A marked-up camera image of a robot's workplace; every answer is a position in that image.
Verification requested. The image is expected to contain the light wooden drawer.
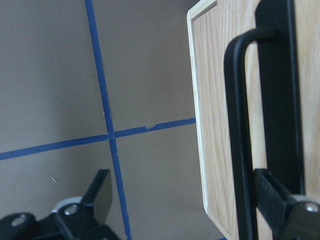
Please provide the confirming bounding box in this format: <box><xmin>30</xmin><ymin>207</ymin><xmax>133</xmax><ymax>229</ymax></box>
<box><xmin>187</xmin><ymin>0</ymin><xmax>320</xmax><ymax>240</ymax></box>

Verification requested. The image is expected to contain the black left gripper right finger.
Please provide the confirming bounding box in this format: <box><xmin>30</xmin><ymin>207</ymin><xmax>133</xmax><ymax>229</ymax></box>
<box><xmin>254</xmin><ymin>168</ymin><xmax>320</xmax><ymax>240</ymax></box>

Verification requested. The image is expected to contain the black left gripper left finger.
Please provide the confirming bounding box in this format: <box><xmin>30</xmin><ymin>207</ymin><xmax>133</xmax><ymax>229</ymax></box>
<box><xmin>0</xmin><ymin>169</ymin><xmax>118</xmax><ymax>240</ymax></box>

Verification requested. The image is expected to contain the black metal drawer handle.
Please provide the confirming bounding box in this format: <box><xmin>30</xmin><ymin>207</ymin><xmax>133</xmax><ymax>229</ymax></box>
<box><xmin>224</xmin><ymin>0</ymin><xmax>306</xmax><ymax>240</ymax></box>

